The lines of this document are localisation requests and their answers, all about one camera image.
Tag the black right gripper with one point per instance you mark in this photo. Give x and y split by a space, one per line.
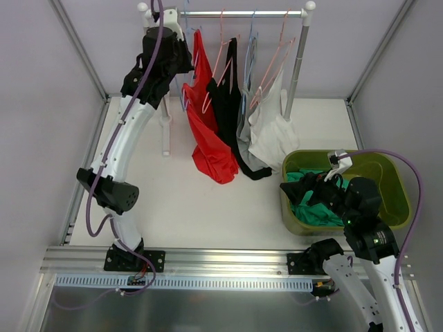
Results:
318 190

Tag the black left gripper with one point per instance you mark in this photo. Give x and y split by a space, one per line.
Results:
181 55

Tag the green tank top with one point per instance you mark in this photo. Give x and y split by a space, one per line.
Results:
316 215

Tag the red tank top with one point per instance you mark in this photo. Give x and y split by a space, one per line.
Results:
211 155

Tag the light blue hanger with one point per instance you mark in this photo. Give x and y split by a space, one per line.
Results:
180 94

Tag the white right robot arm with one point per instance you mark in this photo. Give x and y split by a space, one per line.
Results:
385 307

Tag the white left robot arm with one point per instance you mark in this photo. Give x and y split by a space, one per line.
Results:
164 55

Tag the white tank top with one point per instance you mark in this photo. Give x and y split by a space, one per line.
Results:
272 137

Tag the black tank top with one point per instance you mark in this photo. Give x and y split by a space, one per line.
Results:
226 99

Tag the blue hanger under grey top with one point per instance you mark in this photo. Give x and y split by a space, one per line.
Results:
249 62

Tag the grey tank top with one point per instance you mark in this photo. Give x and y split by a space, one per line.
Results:
243 132

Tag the pink hanger under white top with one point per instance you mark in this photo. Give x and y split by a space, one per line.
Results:
281 53

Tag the silver clothes rack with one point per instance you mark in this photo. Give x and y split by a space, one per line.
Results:
306 15

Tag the olive green plastic basket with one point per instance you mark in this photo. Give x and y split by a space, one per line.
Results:
395 206

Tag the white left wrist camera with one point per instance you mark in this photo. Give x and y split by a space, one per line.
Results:
171 26

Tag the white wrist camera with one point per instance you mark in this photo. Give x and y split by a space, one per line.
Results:
171 26
339 162

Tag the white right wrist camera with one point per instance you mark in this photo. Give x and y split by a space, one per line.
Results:
339 162

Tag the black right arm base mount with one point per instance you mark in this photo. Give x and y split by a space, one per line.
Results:
303 263

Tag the aluminium corner frame post right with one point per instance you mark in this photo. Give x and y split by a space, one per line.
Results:
398 19

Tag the aluminium corner frame post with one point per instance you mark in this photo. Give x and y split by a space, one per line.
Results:
74 38
398 19

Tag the aluminium corner frame post left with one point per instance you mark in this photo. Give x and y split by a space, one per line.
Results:
74 38

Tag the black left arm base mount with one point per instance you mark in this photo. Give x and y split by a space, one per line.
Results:
118 260

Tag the white slotted cable duct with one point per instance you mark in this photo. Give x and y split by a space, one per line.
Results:
304 285

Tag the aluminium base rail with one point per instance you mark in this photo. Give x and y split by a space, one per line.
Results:
205 262

